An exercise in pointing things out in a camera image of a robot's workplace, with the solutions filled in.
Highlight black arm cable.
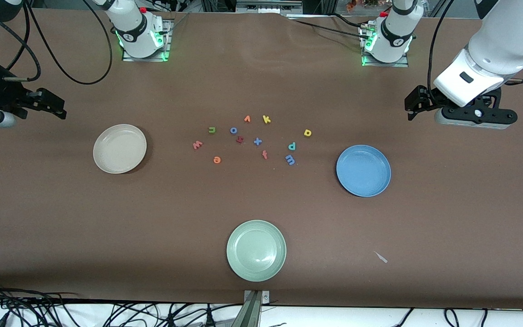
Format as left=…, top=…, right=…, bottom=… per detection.
left=0, top=0, right=113, bottom=85
left=427, top=0, right=455, bottom=109

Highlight tangled black cables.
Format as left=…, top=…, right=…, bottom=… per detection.
left=0, top=279, right=244, bottom=327

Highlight metal corner bracket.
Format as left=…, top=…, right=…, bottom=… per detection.
left=244, top=290, right=271, bottom=304

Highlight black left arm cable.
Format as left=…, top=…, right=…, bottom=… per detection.
left=427, top=0, right=455, bottom=109

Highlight aluminium extrusion beam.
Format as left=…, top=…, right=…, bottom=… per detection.
left=231, top=291, right=263, bottom=327

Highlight grey power strip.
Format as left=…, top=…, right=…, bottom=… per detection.
left=236, top=0, right=304, bottom=13

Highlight beige plate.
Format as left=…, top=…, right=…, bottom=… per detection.
left=93, top=124, right=148, bottom=174

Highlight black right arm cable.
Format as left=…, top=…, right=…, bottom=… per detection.
left=0, top=0, right=113, bottom=85

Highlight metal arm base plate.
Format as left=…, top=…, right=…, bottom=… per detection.
left=122, top=18, right=172, bottom=62
left=361, top=22, right=410, bottom=68

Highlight brown table cover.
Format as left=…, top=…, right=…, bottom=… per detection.
left=0, top=8, right=523, bottom=310

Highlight blue plate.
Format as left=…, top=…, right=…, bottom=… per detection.
left=336, top=144, right=392, bottom=198

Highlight black cable on table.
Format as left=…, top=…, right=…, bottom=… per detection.
left=284, top=13, right=371, bottom=41

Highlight pale green plate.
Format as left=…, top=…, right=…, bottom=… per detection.
left=226, top=220, right=287, bottom=282

